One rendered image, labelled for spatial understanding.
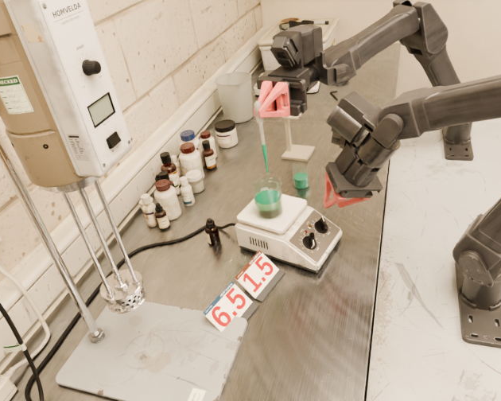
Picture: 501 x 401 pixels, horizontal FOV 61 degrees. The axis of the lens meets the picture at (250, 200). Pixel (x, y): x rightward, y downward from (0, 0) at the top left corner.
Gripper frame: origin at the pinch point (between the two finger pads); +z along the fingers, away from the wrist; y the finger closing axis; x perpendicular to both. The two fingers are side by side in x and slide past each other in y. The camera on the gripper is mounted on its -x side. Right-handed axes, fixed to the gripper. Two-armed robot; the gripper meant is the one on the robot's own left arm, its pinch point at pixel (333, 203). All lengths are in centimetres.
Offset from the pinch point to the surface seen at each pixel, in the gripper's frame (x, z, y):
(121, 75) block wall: -52, 15, 37
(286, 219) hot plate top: -0.5, 6.5, 8.0
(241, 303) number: 14.0, 13.0, 19.7
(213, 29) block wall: -102, 29, -2
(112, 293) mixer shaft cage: 13.8, 3.4, 44.1
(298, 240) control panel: 4.2, 7.2, 6.4
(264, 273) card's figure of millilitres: 8.3, 12.8, 13.2
